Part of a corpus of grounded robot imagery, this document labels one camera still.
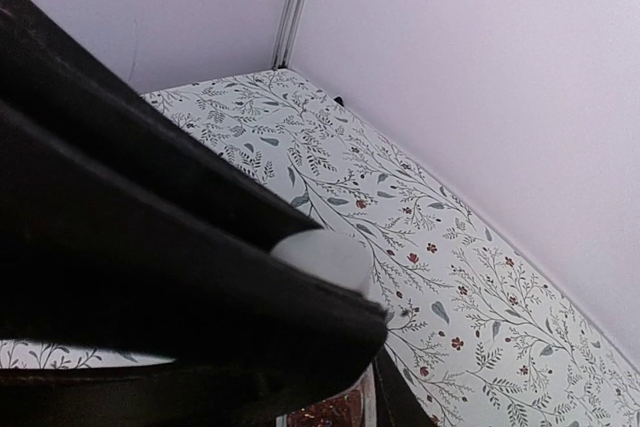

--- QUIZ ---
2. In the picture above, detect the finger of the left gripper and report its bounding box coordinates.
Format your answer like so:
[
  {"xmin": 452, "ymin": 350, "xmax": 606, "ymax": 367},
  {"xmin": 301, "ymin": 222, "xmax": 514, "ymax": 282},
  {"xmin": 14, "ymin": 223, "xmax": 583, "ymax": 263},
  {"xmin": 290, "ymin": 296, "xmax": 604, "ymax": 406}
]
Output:
[
  {"xmin": 1, "ymin": 0, "xmax": 320, "ymax": 251},
  {"xmin": 1, "ymin": 105, "xmax": 387, "ymax": 426}
]

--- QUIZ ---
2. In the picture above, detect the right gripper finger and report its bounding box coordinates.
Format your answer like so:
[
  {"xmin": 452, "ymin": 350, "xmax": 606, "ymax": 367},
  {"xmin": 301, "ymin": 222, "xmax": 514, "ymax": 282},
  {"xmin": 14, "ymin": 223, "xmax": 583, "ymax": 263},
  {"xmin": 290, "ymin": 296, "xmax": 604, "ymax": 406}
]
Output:
[{"xmin": 374, "ymin": 348, "xmax": 435, "ymax": 427}]

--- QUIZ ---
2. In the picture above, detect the glitter nail polish bottle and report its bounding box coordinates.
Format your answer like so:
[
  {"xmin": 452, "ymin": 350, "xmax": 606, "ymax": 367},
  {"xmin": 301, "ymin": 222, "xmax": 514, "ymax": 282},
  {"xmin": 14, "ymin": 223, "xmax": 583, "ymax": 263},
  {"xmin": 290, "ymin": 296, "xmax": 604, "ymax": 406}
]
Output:
[{"xmin": 275, "ymin": 365, "xmax": 377, "ymax": 427}]

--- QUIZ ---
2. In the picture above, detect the white nail polish cap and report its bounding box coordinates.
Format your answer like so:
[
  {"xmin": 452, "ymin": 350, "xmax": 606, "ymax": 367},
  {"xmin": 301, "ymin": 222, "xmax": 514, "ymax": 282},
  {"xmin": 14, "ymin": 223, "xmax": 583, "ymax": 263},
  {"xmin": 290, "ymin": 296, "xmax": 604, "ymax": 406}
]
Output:
[{"xmin": 270, "ymin": 229, "xmax": 373, "ymax": 298}]

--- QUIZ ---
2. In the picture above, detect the floral patterned table mat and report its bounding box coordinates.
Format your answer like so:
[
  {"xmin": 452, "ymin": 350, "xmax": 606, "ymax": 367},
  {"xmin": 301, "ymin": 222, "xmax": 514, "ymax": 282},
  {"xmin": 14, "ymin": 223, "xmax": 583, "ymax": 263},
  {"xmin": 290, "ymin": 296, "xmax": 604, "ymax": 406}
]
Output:
[{"xmin": 1, "ymin": 70, "xmax": 639, "ymax": 426}]

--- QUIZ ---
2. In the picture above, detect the left aluminium frame post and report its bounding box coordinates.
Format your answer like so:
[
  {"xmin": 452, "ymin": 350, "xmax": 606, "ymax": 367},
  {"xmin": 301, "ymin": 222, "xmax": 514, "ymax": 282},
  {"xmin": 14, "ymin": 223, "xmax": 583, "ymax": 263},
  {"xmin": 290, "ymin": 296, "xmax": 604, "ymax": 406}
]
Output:
[{"xmin": 271, "ymin": 0, "xmax": 306, "ymax": 70}]

